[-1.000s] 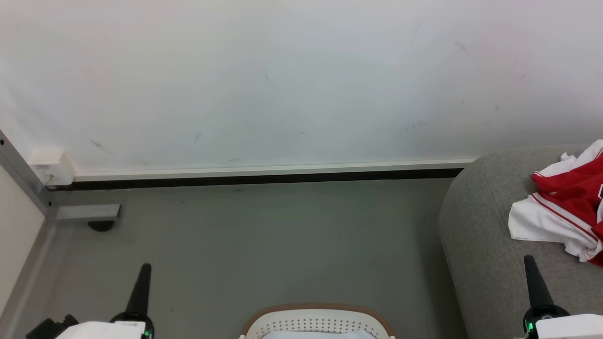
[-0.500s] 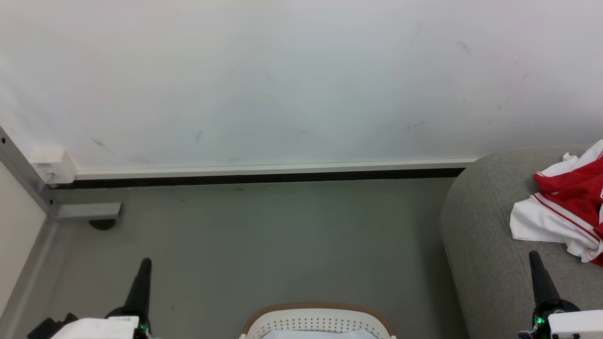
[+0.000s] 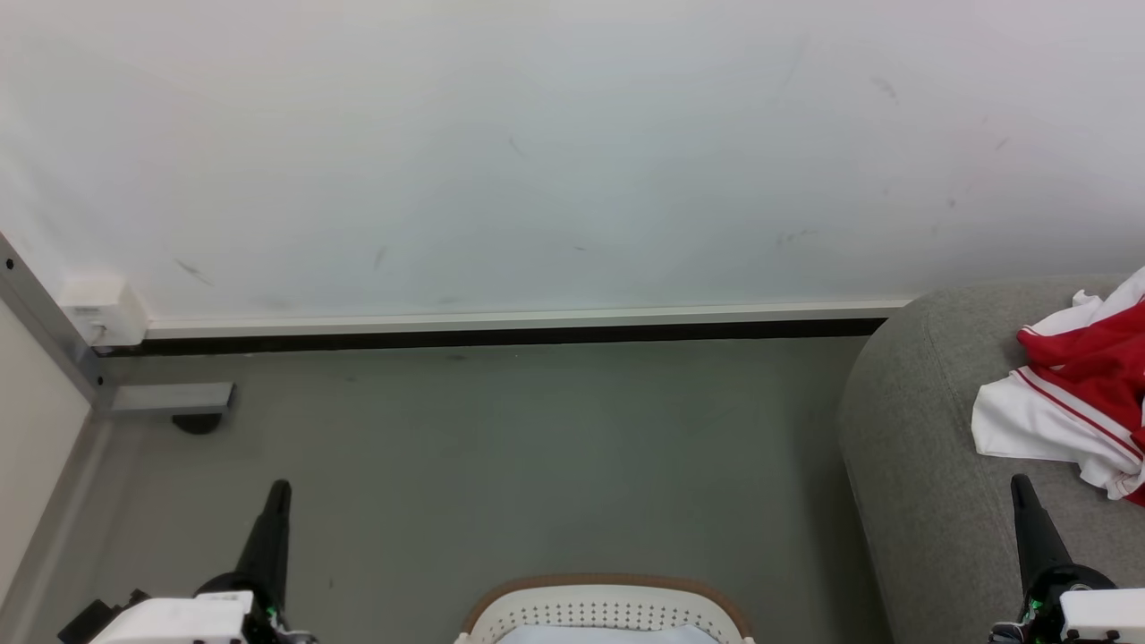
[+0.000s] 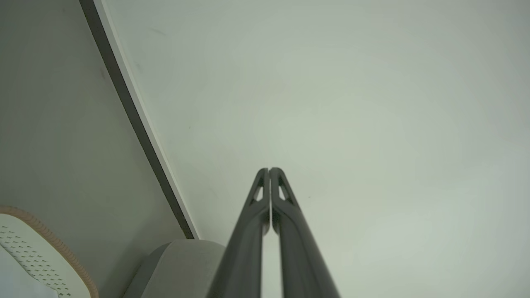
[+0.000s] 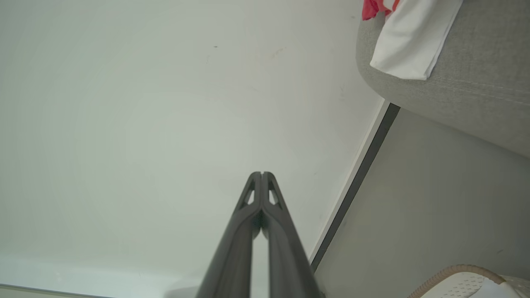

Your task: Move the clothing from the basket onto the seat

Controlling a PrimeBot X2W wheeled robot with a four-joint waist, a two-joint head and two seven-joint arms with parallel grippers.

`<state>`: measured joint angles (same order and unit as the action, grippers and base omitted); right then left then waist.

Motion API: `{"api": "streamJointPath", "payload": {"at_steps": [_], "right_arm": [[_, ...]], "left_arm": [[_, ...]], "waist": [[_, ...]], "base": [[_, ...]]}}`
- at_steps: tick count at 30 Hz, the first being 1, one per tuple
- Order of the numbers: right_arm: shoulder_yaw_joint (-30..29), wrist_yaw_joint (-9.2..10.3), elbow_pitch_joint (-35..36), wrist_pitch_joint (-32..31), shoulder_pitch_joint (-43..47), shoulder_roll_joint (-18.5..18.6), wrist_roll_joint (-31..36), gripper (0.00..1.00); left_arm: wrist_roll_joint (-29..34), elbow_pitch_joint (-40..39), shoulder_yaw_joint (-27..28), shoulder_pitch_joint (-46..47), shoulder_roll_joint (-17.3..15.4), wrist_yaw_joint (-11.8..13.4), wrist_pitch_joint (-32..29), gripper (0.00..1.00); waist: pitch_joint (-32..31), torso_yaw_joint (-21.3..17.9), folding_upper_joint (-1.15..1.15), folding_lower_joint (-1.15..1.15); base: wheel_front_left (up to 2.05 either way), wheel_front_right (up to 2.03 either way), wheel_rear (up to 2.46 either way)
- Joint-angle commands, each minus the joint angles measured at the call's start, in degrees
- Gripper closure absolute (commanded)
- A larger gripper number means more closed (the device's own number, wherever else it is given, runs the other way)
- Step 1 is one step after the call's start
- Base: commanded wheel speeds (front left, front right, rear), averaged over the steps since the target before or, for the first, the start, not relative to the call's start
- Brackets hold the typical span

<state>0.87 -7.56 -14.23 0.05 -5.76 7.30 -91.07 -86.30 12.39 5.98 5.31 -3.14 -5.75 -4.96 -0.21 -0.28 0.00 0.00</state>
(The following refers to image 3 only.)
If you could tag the grey fabric sofa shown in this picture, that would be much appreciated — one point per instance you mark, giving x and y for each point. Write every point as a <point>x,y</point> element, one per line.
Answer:
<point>921,465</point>

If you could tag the white baseboard strip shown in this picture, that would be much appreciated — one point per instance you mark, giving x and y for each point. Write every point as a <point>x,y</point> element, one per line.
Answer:
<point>537,319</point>

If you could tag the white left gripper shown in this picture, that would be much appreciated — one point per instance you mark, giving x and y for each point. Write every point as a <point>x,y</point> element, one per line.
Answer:
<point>188,622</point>

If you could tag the red and white garment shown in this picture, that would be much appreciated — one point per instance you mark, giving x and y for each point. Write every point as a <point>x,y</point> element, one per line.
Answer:
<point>1082,358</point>

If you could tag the beige partition panel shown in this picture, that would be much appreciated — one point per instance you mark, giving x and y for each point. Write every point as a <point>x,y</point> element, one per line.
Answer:
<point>31,447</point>

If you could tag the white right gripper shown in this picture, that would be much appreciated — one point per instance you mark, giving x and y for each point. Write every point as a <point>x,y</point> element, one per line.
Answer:
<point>1100,617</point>

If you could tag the white brown-rimmed laundry basket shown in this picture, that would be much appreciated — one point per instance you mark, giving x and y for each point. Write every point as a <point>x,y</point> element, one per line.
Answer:
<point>608,608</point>

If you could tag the white wall box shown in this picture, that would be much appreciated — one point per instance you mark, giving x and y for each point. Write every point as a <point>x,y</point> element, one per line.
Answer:
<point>103,309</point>

